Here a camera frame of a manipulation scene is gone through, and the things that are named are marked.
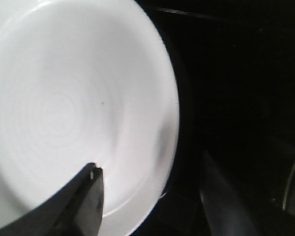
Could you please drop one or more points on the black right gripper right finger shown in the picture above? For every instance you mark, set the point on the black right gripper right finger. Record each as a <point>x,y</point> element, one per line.
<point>225,210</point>

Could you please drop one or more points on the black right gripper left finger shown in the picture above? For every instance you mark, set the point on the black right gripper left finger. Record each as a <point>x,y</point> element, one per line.
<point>75,210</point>

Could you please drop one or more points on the white round plate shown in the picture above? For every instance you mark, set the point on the white round plate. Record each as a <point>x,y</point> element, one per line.
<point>84,81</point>

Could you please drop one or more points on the black glass gas stove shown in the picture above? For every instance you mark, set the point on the black glass gas stove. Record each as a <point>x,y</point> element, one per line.
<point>236,85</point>

